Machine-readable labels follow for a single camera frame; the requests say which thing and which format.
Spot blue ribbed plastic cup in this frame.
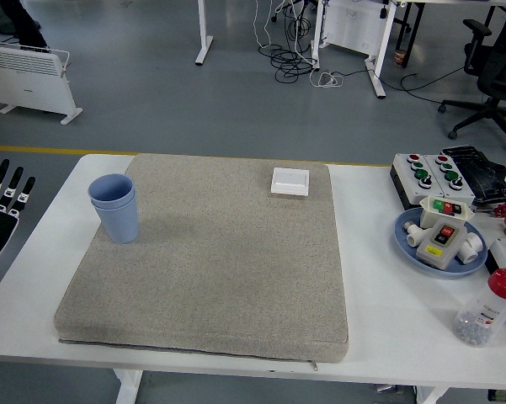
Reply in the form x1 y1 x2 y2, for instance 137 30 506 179
91 195 141 244
88 173 136 210

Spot white electric panel heater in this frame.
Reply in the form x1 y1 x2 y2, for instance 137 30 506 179
0 40 84 125

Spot person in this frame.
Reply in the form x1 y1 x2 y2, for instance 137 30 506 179
0 0 50 51

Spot white table leg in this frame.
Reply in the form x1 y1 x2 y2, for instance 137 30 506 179
112 369 144 404
415 385 451 404

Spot grey-brown mat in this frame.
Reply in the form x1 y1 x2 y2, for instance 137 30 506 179
53 152 350 364

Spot white desk leg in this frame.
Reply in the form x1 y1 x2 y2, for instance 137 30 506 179
194 0 215 66
364 0 399 99
310 0 330 71

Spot white four-button control box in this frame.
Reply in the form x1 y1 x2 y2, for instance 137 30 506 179
389 153 446 211
429 153 476 207

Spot white pipe tee fitting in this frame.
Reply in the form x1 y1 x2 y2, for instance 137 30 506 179
403 221 425 250

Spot blue plate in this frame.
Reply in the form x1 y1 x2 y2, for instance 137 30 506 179
393 207 488 279

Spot black desk leg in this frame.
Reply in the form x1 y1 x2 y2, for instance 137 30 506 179
393 1 425 67

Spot white pipe coupling fitting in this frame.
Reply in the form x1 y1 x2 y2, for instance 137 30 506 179
457 231 485 265

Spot black ribbed foot pedal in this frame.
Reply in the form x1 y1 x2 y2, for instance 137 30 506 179
439 145 506 211

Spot clear bottle red cap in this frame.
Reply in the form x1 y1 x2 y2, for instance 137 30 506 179
452 261 506 348

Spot red emergency stop button box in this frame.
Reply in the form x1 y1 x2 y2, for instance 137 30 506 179
486 237 506 279

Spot black office chair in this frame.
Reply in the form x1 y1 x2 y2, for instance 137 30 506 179
437 0 506 155

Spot white wall switch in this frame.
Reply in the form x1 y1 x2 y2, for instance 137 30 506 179
270 167 312 197

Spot white hanging cable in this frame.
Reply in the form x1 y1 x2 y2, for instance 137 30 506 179
252 0 275 50

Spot black cable bundle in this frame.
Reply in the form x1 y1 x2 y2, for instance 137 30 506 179
258 0 321 84

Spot white coiled cable with plug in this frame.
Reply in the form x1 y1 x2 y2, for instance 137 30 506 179
309 69 345 89

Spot long black floor cable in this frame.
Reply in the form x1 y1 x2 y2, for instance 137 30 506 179
338 66 464 105

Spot cream three-button switch box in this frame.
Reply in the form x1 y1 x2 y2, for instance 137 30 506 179
417 195 475 231

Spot grey two-button switch box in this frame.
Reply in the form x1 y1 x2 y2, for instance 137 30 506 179
415 221 466 270

